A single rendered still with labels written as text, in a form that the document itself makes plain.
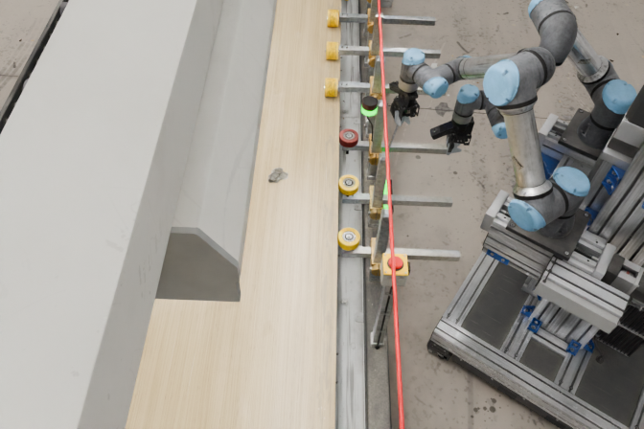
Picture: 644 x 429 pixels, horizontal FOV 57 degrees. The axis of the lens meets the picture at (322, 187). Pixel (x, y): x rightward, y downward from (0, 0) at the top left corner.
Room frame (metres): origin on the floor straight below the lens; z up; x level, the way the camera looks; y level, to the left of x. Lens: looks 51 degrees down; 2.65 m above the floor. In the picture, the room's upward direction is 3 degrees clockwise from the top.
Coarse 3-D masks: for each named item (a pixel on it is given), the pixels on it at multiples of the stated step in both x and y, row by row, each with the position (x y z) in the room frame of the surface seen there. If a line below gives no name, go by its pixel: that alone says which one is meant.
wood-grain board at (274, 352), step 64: (320, 0) 2.64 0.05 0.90; (320, 64) 2.13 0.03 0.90; (320, 128) 1.72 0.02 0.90; (256, 192) 1.36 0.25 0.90; (320, 192) 1.38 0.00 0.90; (256, 256) 1.09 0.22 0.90; (320, 256) 1.10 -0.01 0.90; (192, 320) 0.83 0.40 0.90; (256, 320) 0.84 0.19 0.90; (320, 320) 0.85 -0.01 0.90; (192, 384) 0.63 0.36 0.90; (256, 384) 0.64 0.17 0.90; (320, 384) 0.64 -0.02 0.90
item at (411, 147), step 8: (360, 144) 1.68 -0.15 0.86; (368, 144) 1.68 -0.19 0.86; (384, 144) 1.68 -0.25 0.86; (392, 144) 1.69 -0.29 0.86; (400, 144) 1.69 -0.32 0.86; (408, 144) 1.69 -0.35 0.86; (416, 144) 1.69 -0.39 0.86; (424, 144) 1.69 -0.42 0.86; (432, 144) 1.70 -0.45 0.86; (408, 152) 1.67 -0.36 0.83; (416, 152) 1.67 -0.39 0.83; (424, 152) 1.67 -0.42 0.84; (432, 152) 1.67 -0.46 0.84; (440, 152) 1.67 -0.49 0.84
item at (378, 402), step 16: (368, 64) 2.37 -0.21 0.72; (368, 176) 1.62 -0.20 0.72; (368, 192) 1.55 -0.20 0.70; (368, 208) 1.47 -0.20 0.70; (368, 224) 1.37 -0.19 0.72; (368, 240) 1.30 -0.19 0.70; (368, 272) 1.16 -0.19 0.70; (368, 288) 1.09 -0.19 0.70; (368, 304) 1.03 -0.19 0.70; (368, 320) 0.96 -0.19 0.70; (368, 336) 0.90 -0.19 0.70; (384, 336) 0.90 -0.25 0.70; (368, 352) 0.84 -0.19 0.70; (384, 352) 0.84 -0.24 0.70; (368, 368) 0.78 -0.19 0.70; (384, 368) 0.78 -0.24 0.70; (368, 384) 0.73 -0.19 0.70; (384, 384) 0.73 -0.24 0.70; (368, 400) 0.67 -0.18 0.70; (384, 400) 0.67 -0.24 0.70; (368, 416) 0.62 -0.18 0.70; (384, 416) 0.62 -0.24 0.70
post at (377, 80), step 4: (376, 56) 1.90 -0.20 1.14; (376, 60) 1.88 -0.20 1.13; (384, 60) 1.88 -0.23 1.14; (376, 64) 1.87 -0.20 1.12; (376, 68) 1.87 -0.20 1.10; (380, 68) 1.87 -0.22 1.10; (376, 72) 1.87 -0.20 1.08; (380, 72) 1.87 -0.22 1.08; (376, 76) 1.87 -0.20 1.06; (380, 76) 1.87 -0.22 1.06; (376, 80) 1.87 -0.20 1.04; (380, 80) 1.87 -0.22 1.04; (376, 84) 1.87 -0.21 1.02; (380, 84) 1.88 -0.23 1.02; (372, 88) 1.90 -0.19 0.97; (376, 88) 1.87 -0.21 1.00; (380, 88) 1.87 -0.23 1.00; (376, 92) 1.87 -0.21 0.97; (372, 116) 1.87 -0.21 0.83; (372, 120) 1.87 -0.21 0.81; (368, 124) 1.87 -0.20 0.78; (368, 128) 1.87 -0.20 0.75; (368, 132) 1.87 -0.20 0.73
